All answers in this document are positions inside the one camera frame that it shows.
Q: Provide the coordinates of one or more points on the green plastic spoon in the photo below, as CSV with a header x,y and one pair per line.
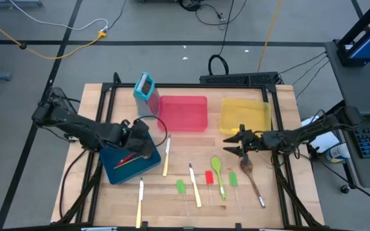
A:
x,y
216,165

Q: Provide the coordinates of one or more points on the long black power box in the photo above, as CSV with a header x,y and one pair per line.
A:
x,y
236,78

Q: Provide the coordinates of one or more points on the black aluminium table frame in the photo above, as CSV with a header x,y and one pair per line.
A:
x,y
188,85

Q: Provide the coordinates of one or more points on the red plastic bin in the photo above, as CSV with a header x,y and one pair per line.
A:
x,y
181,114

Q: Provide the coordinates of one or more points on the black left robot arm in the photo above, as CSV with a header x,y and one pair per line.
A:
x,y
75,126

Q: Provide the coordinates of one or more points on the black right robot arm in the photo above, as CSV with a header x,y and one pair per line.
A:
x,y
300,136

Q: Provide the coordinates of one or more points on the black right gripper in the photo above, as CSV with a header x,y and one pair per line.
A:
x,y
252,139

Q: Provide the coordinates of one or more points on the teal metal box grater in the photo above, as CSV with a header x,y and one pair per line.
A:
x,y
146,96

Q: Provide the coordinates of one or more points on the white labelled can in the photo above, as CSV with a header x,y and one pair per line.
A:
x,y
337,153

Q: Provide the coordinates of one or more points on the yellow spatula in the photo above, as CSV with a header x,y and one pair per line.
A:
x,y
235,130

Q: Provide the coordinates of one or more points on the brown wooden spoon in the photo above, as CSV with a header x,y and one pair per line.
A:
x,y
247,168

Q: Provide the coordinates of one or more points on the black mesh power supply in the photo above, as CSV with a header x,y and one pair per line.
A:
x,y
58,96

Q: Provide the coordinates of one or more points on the white paper sheet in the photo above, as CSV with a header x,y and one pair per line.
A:
x,y
326,141

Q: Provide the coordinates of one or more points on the black caster wheel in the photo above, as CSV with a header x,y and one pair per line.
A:
x,y
345,188

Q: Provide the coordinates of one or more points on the yellow plastic bin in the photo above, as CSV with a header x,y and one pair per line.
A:
x,y
246,112

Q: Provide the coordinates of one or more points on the blue plastic bin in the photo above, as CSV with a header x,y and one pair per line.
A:
x,y
130,174

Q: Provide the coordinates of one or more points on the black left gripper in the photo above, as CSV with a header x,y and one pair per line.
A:
x,y
137,134

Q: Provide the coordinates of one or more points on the grey computer cart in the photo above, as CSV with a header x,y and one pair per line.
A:
x,y
361,86

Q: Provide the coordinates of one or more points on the red plastic spoon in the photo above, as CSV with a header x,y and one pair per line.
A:
x,y
127,158

